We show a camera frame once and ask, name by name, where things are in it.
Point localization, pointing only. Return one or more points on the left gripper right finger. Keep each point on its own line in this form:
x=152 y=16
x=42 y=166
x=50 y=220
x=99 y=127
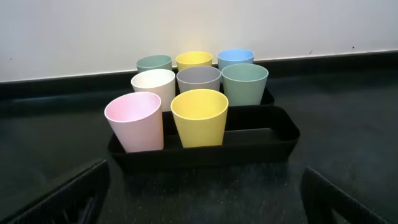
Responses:
x=323 y=202

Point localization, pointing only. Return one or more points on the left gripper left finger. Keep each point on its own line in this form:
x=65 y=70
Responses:
x=71 y=199

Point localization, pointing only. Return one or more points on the pink cup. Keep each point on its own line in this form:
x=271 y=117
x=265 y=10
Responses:
x=136 y=130

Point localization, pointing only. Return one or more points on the yellow cup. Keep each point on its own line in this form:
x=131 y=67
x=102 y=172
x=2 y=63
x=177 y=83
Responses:
x=193 y=60
x=200 y=124

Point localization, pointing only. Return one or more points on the black tray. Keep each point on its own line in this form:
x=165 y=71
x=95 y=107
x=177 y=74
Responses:
x=258 y=146

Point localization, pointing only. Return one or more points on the green cup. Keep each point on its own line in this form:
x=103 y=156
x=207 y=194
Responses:
x=154 y=63
x=245 y=88

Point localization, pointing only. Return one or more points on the white cup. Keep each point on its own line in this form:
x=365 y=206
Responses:
x=155 y=85

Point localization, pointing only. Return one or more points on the blue cup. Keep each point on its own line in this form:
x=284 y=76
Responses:
x=234 y=57

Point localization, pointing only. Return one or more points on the grey cup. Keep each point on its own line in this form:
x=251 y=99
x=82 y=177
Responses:
x=199 y=81

